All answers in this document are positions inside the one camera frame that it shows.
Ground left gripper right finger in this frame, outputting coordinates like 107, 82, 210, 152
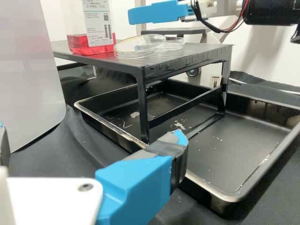
94, 128, 189, 225

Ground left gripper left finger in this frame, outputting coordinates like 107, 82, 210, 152
0, 120, 11, 165

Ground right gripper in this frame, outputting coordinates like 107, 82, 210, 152
127, 0, 246, 26

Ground petri dish lid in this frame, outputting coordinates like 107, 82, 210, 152
140, 33, 185, 53

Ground petri dish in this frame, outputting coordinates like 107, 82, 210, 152
113, 36, 166, 60

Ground black platform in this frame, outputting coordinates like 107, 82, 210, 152
50, 38, 235, 145
140, 26, 207, 36

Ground white box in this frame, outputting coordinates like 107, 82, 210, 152
0, 0, 67, 153

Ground red liquid bottle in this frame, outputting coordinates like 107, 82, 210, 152
66, 0, 117, 56

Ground black tray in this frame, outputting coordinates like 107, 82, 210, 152
74, 78, 300, 221

